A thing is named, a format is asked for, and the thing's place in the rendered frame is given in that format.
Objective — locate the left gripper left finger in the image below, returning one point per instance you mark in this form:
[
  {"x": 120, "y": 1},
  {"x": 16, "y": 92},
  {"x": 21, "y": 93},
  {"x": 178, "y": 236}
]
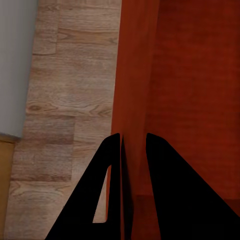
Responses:
[{"x": 75, "y": 220}]

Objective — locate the storage box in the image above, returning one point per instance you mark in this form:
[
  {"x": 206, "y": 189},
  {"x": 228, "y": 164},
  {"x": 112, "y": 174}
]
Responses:
[{"x": 177, "y": 77}]

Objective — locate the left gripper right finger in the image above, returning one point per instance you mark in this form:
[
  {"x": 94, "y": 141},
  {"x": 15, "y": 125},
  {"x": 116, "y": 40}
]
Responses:
[{"x": 187, "y": 207}]

